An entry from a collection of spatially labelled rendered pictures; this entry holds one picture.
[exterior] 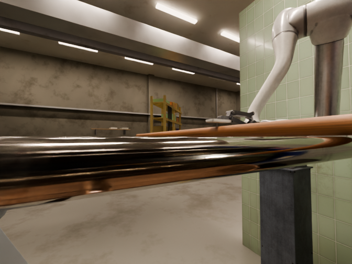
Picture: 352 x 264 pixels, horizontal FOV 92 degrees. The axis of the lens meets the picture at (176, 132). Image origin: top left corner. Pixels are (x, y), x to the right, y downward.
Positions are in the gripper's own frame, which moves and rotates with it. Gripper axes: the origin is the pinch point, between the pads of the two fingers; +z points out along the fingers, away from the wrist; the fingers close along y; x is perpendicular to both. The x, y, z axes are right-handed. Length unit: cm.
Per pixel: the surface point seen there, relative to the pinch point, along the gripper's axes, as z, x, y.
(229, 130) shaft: 1.7, -6.0, -0.3
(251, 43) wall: -122, 81, -98
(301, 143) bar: 15.3, -28.1, 1.9
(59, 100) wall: 121, 809, -154
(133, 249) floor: -14, 146, 119
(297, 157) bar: 16.4, -28.3, 3.1
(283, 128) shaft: 1.7, -18.8, -0.3
